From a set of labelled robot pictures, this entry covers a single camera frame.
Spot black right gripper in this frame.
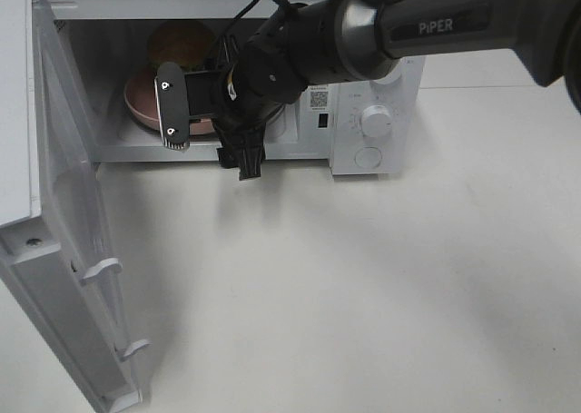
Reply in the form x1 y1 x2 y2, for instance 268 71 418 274
206 34 281 181

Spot burger with lettuce and cheese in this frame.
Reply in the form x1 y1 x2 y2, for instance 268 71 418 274
146 19 215 71

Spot pink round plate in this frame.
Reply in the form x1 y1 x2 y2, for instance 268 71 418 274
123 64 215 137

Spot white round knob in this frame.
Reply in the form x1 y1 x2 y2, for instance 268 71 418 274
359 105 393 138
370 62 402 86

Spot round white door button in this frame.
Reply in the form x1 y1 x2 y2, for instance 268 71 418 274
354 147 382 170

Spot white microwave door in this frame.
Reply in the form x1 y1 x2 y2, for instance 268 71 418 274
1 0 148 412

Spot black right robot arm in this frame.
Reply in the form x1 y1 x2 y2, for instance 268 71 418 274
213 0 580 180

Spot white warning label sticker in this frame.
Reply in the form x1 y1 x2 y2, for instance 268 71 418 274
307 84 330 112

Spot white microwave oven body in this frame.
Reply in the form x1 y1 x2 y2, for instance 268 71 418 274
48 0 424 175

